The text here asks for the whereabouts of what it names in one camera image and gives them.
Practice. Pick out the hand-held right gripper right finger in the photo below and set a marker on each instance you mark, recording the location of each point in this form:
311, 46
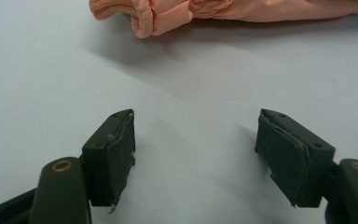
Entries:
289, 155

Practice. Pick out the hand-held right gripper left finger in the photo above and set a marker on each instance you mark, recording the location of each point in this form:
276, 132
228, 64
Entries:
112, 155

